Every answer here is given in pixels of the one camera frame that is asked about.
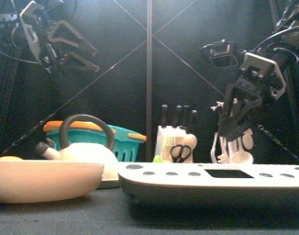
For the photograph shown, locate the yellow toy corn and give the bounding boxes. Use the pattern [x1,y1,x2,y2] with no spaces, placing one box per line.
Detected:
[0,155,24,162]

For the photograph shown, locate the white toy spatula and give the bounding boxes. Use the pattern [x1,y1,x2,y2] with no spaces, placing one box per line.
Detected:
[240,128,256,151]

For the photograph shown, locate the white toy ladle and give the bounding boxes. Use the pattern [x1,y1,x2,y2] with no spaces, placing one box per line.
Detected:
[210,131,220,163]

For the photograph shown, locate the white knife block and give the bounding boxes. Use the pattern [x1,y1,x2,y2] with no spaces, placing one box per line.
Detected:
[155,124,199,163]

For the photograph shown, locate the white digital kitchen scale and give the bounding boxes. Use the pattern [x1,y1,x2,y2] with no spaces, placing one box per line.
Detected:
[116,162,299,212]

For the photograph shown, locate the cream round bowl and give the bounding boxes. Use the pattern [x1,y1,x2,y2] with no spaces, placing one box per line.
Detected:
[0,159,106,205]

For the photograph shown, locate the thin diagonal brace wire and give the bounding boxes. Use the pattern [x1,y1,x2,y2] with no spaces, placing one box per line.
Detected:
[112,0,228,97]
[0,0,199,157]

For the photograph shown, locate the black handled toy knife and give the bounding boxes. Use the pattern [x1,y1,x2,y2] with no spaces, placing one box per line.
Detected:
[188,109,199,136]
[160,104,170,127]
[182,105,190,129]
[172,105,183,128]

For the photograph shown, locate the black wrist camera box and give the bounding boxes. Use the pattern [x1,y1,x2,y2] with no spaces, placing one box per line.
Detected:
[200,39,240,69]

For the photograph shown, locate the grey vertical frame pole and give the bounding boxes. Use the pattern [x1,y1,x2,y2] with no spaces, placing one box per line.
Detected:
[144,0,155,162]

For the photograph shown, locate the black handled scissors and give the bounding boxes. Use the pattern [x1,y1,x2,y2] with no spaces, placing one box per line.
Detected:
[170,143,194,163]

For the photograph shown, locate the teal basket with orange handles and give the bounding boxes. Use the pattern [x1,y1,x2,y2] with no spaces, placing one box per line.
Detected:
[43,120,148,162]

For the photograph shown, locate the white kettle with grey handle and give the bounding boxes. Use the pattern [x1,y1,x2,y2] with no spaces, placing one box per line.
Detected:
[35,113,120,182]

